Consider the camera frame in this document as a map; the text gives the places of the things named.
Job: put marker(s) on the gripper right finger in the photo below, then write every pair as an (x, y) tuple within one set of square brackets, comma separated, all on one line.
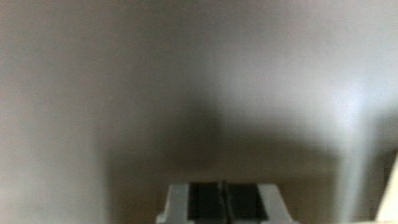
[(255, 204)]

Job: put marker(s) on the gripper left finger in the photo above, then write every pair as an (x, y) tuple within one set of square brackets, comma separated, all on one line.
[(194, 206)]

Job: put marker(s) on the white cabinet body box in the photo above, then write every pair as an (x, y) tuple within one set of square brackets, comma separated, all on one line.
[(194, 90)]

